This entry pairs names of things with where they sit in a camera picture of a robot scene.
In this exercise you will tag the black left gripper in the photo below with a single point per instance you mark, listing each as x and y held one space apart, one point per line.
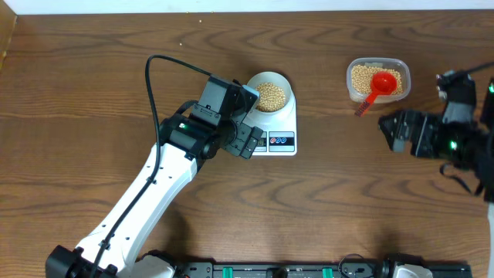
245 140

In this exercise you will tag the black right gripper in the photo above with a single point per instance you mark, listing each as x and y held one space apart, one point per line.
421 146

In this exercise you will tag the white digital kitchen scale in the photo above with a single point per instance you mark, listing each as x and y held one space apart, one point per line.
279 137

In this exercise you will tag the red plastic measuring scoop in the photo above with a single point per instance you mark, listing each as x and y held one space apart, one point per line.
382 84

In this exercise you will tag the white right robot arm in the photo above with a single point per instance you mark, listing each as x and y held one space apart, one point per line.
483 169

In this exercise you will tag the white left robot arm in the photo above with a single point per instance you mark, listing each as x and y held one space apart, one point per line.
185 144

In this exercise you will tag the soybeans in bowl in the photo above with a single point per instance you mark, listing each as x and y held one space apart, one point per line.
271 97

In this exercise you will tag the soybeans in container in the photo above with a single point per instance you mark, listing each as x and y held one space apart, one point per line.
361 77

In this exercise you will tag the clear plastic container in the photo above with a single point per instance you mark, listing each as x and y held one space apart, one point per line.
387 63

